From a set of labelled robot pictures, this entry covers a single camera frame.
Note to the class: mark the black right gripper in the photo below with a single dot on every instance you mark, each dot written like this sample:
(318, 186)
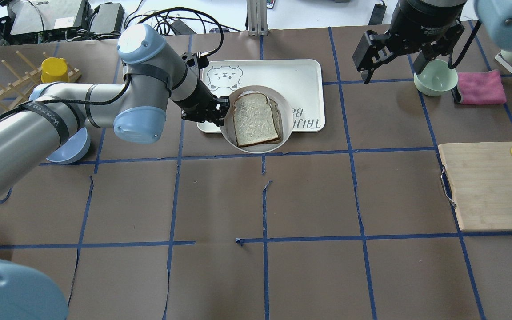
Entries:
(420, 18)

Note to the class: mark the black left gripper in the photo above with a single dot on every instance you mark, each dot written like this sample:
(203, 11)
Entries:
(195, 98)

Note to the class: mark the brown crust bread slice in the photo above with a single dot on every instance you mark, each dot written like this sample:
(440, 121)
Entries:
(252, 119)

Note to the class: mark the white round plate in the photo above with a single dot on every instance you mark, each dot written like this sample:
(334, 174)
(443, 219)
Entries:
(284, 107)

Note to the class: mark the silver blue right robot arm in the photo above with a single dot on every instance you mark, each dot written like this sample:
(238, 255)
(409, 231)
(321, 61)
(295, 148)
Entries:
(496, 17)

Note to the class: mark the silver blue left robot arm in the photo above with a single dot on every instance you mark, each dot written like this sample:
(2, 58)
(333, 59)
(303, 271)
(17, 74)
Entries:
(153, 75)

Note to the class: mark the black power adapter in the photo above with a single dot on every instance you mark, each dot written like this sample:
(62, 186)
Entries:
(378, 13)

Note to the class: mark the green ceramic bowl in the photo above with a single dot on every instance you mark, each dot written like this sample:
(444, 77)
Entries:
(436, 79)

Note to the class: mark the pink folded cloth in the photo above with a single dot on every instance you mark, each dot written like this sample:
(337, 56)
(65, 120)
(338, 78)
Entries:
(479, 88)

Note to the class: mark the blue bowl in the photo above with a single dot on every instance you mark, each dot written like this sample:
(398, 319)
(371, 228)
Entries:
(73, 150)

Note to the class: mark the wooden cutting board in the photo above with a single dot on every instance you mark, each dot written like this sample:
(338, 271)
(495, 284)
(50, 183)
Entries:
(480, 181)

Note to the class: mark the yellow cup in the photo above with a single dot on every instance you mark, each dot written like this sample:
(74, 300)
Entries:
(54, 69)

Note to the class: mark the black electronics box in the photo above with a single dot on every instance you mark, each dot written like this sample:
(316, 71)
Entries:
(49, 17)

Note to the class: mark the wooden dish rack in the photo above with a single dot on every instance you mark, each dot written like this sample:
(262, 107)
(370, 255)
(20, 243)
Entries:
(20, 74)

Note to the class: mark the aluminium frame post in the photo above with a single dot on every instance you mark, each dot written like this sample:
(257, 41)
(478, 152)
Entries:
(257, 18)

